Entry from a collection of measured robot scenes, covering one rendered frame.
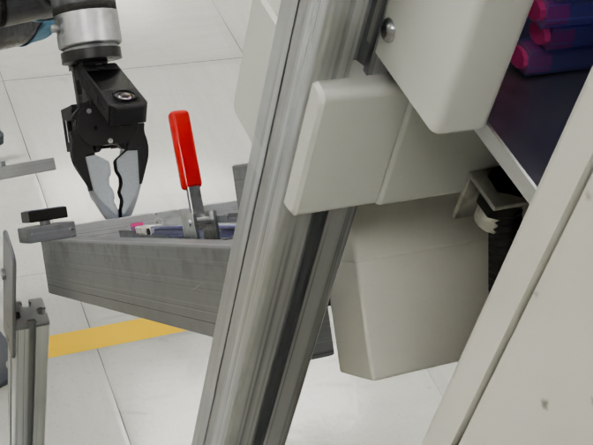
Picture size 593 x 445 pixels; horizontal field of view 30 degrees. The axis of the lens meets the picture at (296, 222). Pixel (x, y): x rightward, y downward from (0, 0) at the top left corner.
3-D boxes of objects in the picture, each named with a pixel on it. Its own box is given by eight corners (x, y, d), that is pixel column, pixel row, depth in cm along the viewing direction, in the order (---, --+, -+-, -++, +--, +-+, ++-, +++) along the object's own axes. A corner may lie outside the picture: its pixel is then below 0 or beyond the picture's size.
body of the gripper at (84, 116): (125, 150, 138) (111, 54, 137) (145, 146, 130) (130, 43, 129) (64, 158, 135) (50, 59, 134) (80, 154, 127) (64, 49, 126)
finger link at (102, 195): (110, 228, 135) (99, 153, 135) (123, 228, 130) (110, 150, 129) (85, 232, 134) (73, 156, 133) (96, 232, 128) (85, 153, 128)
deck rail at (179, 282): (48, 293, 124) (40, 238, 124) (66, 290, 125) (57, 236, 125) (302, 362, 59) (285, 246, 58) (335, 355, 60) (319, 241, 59)
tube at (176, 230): (131, 237, 124) (130, 226, 124) (144, 234, 124) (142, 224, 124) (319, 239, 77) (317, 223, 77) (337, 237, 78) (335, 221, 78)
